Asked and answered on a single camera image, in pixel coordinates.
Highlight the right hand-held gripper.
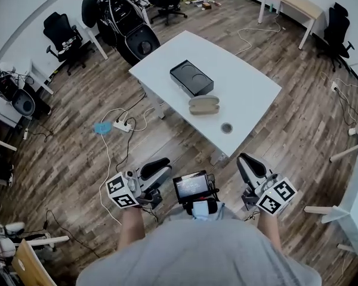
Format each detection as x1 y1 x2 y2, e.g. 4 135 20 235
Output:
237 153 298 217

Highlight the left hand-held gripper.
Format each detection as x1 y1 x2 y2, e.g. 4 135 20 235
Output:
106 157 172 210

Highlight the beige glasses case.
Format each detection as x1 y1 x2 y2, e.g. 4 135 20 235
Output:
188 95 221 116

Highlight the person's left forearm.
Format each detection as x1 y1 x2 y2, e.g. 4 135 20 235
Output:
116 207 146 253

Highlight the person's right forearm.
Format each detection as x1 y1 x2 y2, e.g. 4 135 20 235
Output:
256 212 283 254

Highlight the chest-mounted screen device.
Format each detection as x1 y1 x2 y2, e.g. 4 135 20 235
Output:
172 170 210 205

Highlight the white power strip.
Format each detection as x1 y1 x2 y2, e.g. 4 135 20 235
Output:
112 118 132 132

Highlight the blue cloth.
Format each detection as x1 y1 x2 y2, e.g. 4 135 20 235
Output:
94 121 113 136

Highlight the white table leg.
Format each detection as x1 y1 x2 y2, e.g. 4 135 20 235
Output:
141 82 166 120

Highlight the person's grey shirt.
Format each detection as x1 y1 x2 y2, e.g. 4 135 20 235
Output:
76 203 323 286

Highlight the black rectangular box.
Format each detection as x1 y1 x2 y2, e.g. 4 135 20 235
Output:
169 59 215 98

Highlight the white side table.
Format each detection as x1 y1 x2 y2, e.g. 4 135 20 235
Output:
304 123 358 257

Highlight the large black shell pod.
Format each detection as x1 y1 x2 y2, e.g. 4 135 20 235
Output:
97 0 161 67

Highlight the small black shell pod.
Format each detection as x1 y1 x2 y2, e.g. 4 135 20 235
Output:
0 70 36 117

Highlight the light wooden desk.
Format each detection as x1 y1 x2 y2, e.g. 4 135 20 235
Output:
258 0 326 50
11 235 70 286

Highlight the white desk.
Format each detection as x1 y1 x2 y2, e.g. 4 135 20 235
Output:
0 58 54 160

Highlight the black power strip cable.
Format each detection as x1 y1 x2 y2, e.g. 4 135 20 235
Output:
116 117 138 172

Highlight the long white floor cable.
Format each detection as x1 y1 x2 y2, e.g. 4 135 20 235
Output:
100 107 129 226

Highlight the short white cable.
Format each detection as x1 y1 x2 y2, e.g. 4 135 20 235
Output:
131 105 156 132

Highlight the black chest mount bracket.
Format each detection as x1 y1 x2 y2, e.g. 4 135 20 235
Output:
183 197 220 220

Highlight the black socket cable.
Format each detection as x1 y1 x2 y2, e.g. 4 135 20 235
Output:
335 91 358 128

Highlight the thin white floor cable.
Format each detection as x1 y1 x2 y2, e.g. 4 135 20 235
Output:
234 10 283 56

